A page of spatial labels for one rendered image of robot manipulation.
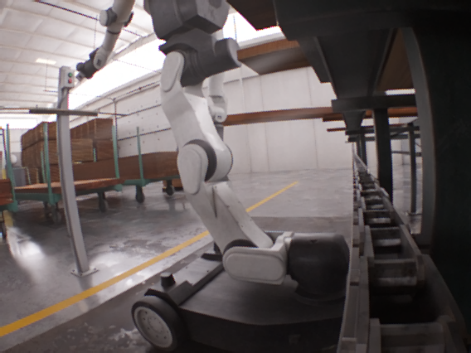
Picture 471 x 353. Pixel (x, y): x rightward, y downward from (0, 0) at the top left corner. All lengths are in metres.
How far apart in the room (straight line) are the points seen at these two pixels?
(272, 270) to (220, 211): 0.24
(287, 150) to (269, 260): 8.65
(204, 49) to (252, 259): 0.67
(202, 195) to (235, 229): 0.15
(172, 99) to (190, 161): 0.22
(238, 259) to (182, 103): 0.53
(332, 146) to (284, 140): 1.79
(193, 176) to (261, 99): 9.11
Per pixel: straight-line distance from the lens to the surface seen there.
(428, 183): 0.29
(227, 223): 0.81
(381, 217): 0.29
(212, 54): 0.85
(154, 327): 0.90
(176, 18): 0.94
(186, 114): 0.86
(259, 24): 0.48
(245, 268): 0.78
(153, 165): 4.07
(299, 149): 9.20
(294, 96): 9.45
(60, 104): 1.68
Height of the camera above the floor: 0.62
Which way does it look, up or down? 4 degrees down
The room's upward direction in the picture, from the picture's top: 5 degrees counter-clockwise
